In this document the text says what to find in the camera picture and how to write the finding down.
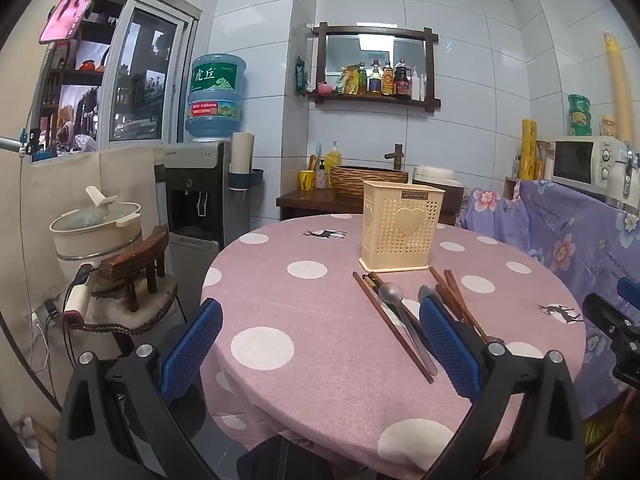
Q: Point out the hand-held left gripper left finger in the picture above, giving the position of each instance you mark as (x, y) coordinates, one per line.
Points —
(192, 352)

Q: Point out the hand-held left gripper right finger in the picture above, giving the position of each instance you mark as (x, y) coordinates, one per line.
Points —
(450, 350)

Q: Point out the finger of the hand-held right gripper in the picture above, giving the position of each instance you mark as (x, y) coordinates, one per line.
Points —
(607, 320)
(629, 289)

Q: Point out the metal spoon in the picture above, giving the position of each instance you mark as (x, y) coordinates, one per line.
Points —
(429, 294)
(390, 293)

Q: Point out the cream perforated utensil holder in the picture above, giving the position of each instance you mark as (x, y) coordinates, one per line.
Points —
(385, 240)

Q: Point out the round cushioned stool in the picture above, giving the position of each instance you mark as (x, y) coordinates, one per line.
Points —
(150, 306)

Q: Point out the purple floral cloth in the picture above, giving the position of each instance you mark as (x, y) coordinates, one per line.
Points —
(565, 240)

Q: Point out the small dark wooden stool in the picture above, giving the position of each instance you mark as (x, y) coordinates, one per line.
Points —
(132, 260)

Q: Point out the white red hair tool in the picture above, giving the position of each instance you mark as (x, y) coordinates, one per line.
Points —
(77, 300)

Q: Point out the white microwave oven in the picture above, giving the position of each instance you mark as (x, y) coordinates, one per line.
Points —
(575, 162)

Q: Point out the cream pot with lid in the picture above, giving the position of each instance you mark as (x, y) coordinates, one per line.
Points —
(95, 232)

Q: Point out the light wooden rack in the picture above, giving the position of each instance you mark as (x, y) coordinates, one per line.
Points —
(510, 188)

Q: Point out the grey black water dispenser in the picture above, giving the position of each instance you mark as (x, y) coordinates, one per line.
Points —
(200, 195)

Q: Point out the small yellow jar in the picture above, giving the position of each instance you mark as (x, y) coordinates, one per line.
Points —
(608, 126)

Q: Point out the yellow wrap roll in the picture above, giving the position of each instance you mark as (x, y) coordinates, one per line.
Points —
(528, 150)

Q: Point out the white brown rice cooker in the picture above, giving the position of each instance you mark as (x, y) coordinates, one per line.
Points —
(435, 176)

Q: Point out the beige cloth cover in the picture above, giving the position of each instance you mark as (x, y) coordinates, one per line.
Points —
(125, 185)

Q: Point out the blue paper roll holder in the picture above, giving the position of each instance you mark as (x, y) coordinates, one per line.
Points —
(246, 180)

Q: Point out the stack of green tubs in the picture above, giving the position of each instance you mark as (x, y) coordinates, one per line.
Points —
(580, 115)

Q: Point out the dark wooden sink table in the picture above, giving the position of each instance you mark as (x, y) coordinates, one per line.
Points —
(310, 202)

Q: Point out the woven wicker basket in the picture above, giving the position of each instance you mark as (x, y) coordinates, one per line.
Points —
(355, 182)

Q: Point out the bamboo style faucet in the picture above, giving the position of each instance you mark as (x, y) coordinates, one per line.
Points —
(395, 156)

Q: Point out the paper towel roll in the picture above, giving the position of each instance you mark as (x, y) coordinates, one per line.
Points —
(242, 152)

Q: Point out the yellow cup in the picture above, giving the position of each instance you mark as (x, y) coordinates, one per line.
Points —
(306, 180)

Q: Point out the small floral bottle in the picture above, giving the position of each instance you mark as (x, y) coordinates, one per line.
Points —
(321, 180)

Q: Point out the yellow soap pump bottle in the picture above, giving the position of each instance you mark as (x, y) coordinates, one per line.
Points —
(333, 160)

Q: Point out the blue toothbrush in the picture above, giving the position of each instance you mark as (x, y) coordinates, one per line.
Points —
(317, 155)

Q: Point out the blue water cooler bottle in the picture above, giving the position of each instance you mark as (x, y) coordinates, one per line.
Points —
(215, 95)

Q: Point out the white slim bottle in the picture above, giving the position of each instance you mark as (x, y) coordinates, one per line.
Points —
(423, 89)
(415, 87)

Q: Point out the dark soy sauce bottle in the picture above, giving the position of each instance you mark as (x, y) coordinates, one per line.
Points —
(401, 80)

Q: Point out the amber sauce bottle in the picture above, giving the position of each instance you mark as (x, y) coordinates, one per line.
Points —
(387, 81)

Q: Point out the clear yellow oil bottle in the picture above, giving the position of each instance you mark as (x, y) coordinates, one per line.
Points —
(375, 80)

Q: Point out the aluminium sliding window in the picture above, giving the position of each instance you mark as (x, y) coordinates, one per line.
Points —
(145, 75)

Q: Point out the green label bottle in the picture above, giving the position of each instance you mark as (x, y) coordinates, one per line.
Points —
(361, 80)

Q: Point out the yellow green snack packet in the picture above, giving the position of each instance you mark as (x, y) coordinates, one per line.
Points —
(346, 81)

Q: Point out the pink bowl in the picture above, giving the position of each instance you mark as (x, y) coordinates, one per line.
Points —
(325, 88)

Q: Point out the green hanging packet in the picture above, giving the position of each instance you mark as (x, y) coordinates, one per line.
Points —
(300, 76)

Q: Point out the pink smartphone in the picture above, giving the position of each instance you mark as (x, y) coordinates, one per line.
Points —
(72, 7)

